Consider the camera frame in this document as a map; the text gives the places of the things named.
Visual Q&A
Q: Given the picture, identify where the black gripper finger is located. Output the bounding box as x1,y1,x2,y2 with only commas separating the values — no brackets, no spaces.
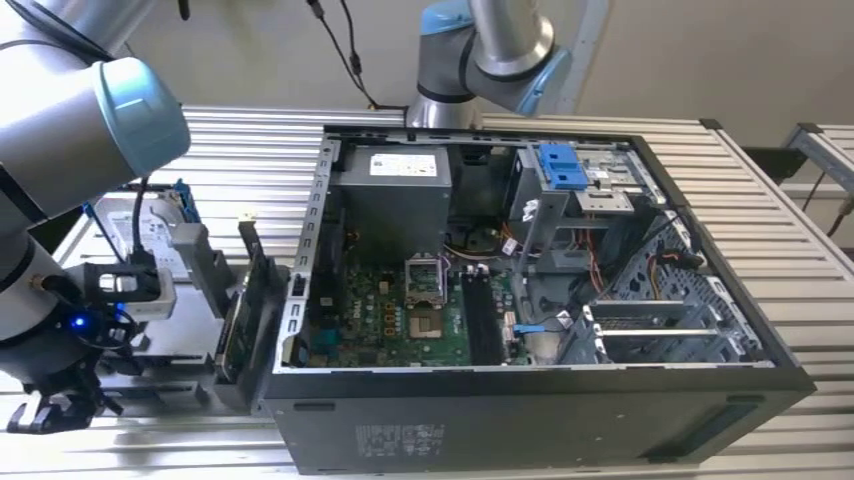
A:
86,382,127,417
6,389,94,434

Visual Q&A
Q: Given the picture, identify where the grey parts rack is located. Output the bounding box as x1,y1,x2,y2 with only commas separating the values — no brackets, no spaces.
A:
86,222,294,416

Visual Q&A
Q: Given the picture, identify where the metal socket cover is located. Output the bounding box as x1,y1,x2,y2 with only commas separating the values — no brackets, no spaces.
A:
403,256,449,307

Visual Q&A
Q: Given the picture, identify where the metal slat side table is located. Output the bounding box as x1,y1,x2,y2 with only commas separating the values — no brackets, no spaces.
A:
777,122,854,201

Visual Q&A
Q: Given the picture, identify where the black PC case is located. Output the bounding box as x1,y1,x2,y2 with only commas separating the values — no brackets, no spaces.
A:
257,122,820,476

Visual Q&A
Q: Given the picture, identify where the thick black camera cable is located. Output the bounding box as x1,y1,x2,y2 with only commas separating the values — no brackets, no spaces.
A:
126,174,161,269

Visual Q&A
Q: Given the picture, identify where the orange wire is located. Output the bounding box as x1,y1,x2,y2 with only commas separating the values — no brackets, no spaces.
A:
578,227,606,296

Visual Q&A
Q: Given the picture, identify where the green motherboard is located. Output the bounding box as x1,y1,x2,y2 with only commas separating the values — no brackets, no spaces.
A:
310,219,536,367

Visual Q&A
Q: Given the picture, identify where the blue disk carrier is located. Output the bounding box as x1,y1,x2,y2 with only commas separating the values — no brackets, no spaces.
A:
537,142,590,194

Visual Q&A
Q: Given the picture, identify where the black chair back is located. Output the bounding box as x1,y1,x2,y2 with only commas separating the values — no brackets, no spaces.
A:
740,146,810,187

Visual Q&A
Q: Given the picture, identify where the metal disk bay cage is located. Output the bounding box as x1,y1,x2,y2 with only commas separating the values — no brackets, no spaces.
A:
510,142,669,274

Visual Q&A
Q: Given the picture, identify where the thin black cable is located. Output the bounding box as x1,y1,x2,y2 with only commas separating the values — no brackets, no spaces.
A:
305,0,410,110

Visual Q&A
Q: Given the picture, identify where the green graphics card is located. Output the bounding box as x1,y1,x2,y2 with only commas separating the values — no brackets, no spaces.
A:
213,209,283,384

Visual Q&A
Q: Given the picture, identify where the black RAM stick blue label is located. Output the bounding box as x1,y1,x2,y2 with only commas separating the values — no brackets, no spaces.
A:
99,383,197,399

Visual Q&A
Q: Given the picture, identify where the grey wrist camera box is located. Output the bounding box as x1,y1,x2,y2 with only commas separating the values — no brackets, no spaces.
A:
83,262,179,321

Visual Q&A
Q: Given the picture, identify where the hard disk in blue carrier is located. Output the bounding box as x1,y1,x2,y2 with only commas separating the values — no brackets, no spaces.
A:
83,178,202,281

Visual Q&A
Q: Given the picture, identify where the grey perforated disk bay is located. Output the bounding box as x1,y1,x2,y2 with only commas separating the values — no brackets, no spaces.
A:
560,298,762,366

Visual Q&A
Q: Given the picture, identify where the CPU socket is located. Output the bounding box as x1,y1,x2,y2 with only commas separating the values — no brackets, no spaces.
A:
407,305,447,341

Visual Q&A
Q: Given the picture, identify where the grey power supply unit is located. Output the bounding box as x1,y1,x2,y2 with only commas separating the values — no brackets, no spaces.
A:
330,144,457,261

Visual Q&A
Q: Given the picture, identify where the red yellow wire bundle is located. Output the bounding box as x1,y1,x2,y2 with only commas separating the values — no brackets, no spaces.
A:
646,249,704,296

